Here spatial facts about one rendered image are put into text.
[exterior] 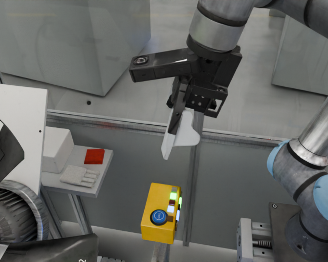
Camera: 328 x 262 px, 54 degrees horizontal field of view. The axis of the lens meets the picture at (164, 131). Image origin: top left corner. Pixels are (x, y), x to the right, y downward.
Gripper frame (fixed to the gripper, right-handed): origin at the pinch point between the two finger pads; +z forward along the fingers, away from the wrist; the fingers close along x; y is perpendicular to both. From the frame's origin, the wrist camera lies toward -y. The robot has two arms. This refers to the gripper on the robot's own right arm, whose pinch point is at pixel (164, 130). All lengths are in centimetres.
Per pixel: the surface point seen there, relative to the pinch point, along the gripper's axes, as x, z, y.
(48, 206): 23, 72, -28
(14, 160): -3.0, 15.0, -27.6
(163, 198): 15.1, 40.9, 9.5
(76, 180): 35, 68, -21
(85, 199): 63, 120, -20
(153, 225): 5.8, 41.8, 7.6
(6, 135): 2.5, 14.2, -31.6
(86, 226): 45, 118, -15
